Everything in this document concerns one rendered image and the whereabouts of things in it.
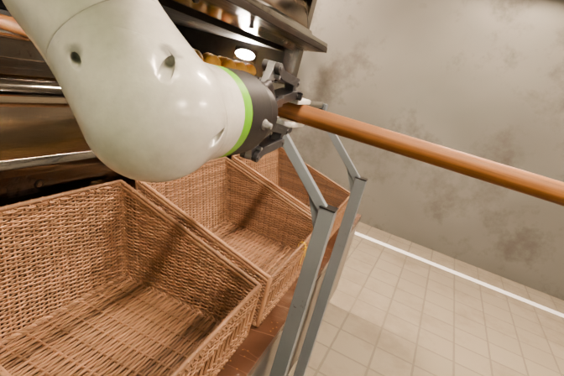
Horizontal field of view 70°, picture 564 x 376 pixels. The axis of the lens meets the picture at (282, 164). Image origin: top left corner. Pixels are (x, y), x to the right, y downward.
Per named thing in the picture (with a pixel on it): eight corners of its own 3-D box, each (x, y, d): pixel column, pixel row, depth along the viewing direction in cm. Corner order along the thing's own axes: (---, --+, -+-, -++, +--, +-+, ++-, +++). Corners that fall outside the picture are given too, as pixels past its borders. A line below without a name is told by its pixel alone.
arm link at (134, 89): (96, 223, 28) (205, 135, 25) (8, 78, 29) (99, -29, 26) (201, 187, 41) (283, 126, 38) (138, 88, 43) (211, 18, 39)
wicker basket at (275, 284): (115, 261, 121) (130, 174, 115) (210, 216, 174) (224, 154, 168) (258, 331, 107) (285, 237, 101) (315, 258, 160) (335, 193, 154)
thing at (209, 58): (102, 37, 187) (104, 24, 186) (166, 51, 232) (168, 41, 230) (214, 69, 169) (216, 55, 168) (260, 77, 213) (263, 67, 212)
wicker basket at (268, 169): (214, 214, 177) (228, 154, 171) (264, 190, 229) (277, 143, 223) (317, 256, 162) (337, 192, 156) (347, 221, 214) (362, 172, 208)
